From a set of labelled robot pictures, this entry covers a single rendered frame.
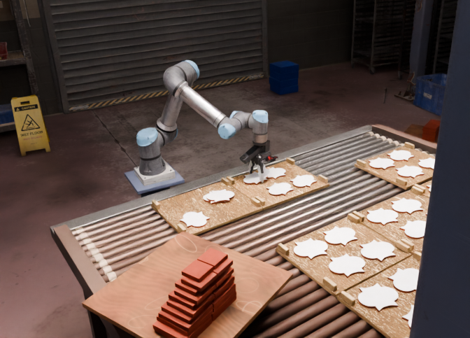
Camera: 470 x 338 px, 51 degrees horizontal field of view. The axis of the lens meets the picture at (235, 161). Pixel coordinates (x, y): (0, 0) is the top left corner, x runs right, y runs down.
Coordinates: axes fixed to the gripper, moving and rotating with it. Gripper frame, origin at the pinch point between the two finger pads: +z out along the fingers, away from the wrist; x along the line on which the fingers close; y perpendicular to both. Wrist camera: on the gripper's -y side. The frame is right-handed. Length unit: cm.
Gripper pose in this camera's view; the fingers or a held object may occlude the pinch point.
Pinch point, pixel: (255, 178)
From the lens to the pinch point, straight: 256.6
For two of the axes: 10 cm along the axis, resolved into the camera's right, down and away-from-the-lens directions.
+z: 0.0, 9.2, 4.0
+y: 8.5, -2.1, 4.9
